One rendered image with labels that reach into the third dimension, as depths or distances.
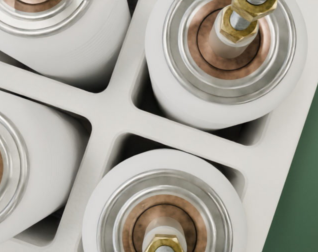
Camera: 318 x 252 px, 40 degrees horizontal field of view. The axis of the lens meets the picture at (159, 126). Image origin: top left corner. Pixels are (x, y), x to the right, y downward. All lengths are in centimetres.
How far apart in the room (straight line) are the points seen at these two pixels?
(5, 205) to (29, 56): 9
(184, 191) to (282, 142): 11
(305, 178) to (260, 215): 20
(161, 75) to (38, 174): 9
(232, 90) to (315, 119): 29
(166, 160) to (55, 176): 7
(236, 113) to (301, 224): 29
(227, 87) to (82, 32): 9
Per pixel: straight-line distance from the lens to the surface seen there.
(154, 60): 26
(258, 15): 18
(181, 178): 25
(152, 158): 25
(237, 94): 25
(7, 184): 26
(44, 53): 27
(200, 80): 25
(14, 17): 27
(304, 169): 52
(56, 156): 28
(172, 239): 21
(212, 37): 24
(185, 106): 25
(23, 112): 27
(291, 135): 33
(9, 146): 26
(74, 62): 30
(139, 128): 32
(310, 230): 53
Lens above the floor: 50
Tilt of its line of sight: 87 degrees down
